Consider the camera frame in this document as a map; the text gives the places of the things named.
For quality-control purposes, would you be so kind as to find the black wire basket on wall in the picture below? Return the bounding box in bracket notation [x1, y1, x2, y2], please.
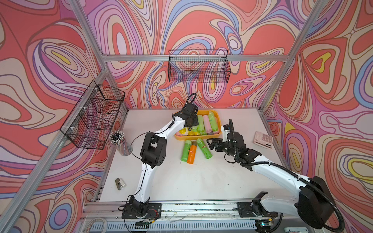
[60, 81, 125, 150]
[168, 49, 231, 83]

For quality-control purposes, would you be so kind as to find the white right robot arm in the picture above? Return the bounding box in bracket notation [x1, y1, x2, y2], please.
[207, 132, 345, 233]

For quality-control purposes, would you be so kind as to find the metal base rail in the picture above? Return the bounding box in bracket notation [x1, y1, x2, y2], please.
[75, 200, 299, 233]

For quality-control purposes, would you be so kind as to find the small metal clip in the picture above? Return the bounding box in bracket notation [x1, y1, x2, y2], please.
[115, 178, 126, 190]

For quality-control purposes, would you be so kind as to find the black wire basket on back wall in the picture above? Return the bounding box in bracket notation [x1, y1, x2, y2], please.
[168, 49, 231, 83]

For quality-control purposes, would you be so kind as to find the light green roll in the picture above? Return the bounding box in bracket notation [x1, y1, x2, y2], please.
[197, 115, 207, 136]

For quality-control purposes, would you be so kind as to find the pink calculator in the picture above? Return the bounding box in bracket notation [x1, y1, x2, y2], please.
[254, 131, 274, 149]

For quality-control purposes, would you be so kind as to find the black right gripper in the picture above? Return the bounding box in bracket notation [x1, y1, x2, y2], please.
[206, 138, 238, 158]

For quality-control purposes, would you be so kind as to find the pencil holder cup with pencils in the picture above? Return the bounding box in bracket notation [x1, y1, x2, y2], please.
[109, 131, 132, 156]

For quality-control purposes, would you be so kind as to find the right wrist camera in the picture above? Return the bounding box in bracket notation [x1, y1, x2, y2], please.
[221, 124, 230, 142]

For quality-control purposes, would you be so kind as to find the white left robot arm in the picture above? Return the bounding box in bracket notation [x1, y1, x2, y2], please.
[126, 103, 198, 216]

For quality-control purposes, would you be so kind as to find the yellow plastic storage box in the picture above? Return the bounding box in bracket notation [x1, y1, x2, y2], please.
[174, 110, 222, 141]

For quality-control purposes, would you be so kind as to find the orange trash bag roll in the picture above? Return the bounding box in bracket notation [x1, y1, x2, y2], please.
[187, 141, 197, 164]

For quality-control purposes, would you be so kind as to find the black wire basket on left wall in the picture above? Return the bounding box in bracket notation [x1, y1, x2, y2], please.
[60, 81, 125, 150]

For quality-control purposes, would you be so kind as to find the large green trash bag roll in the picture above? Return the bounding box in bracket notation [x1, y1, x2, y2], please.
[208, 111, 219, 131]

